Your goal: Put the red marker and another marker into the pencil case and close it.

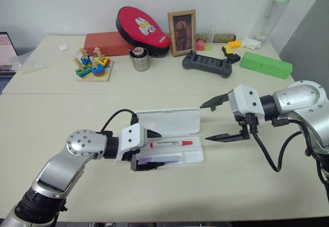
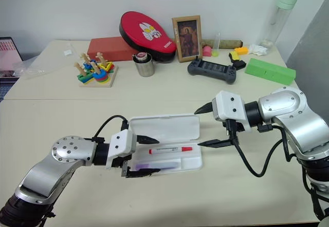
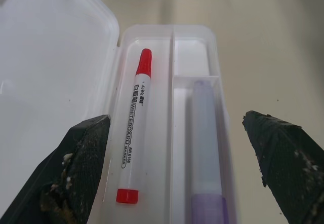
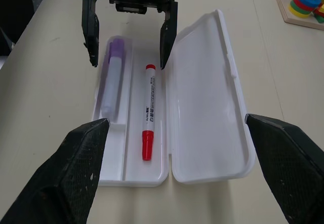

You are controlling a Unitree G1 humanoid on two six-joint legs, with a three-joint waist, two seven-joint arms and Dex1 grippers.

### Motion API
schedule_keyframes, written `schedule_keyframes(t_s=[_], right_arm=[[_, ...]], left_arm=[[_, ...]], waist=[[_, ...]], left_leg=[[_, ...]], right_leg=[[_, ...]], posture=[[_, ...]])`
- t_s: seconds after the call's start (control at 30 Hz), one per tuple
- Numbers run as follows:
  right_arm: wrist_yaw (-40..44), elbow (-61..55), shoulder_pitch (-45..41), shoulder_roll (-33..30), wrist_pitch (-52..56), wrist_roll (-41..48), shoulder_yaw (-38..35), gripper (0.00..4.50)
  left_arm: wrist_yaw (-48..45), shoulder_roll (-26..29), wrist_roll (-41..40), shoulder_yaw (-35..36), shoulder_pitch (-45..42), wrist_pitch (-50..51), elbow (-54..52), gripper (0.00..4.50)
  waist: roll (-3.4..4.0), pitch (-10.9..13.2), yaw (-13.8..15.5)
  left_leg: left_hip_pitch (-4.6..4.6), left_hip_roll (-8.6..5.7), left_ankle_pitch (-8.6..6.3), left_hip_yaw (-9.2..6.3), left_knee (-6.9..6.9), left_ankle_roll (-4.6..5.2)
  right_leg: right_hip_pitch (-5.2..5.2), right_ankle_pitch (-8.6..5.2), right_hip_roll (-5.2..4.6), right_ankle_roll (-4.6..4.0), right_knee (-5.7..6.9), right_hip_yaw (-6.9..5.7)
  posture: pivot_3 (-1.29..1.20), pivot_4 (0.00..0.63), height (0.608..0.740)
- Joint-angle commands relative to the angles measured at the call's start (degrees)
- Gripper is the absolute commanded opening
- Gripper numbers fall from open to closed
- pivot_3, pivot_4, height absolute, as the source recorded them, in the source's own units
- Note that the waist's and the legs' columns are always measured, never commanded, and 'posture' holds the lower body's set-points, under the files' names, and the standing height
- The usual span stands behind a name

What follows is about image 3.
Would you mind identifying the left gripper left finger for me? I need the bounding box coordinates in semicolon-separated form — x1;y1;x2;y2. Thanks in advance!
0;114;112;224

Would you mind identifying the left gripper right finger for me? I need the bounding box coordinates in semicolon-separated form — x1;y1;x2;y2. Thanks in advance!
241;109;324;224

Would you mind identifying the red whiteboard marker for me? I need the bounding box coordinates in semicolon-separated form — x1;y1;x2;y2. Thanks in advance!
115;47;153;205

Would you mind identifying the purple highlighter pen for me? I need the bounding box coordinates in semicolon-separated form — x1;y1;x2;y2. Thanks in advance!
186;80;232;224

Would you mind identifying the white plastic case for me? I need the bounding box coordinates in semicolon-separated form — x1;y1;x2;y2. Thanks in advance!
0;0;239;224

